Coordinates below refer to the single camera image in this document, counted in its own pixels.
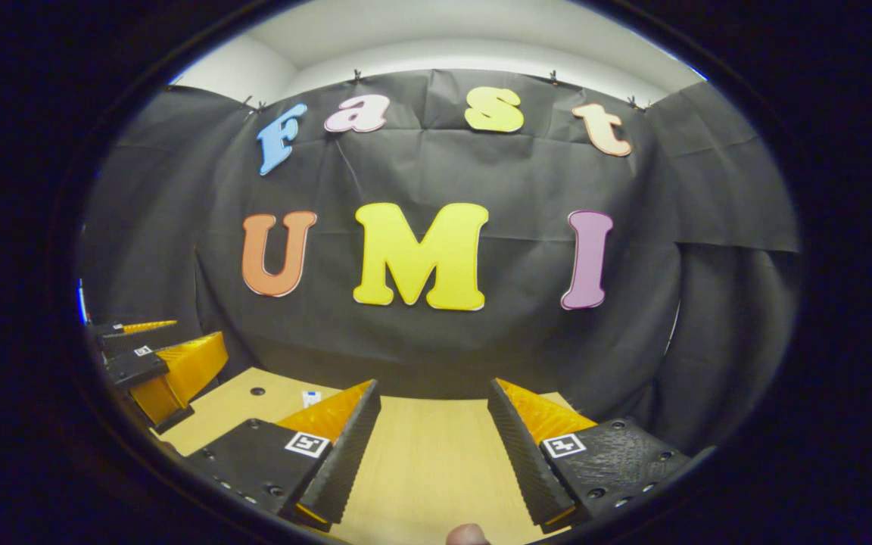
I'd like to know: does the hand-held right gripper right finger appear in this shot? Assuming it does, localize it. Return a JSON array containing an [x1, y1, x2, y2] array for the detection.
[[486, 376, 692, 532]]

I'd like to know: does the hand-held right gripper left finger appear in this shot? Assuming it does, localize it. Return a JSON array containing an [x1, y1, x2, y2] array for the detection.
[[183, 378, 382, 531]]

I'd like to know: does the wooden desktop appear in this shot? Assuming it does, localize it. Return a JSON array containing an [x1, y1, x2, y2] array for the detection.
[[150, 367, 584, 545]]

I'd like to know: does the black backdrop cloth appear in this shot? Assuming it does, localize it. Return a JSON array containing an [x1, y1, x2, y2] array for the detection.
[[76, 68, 804, 462]]

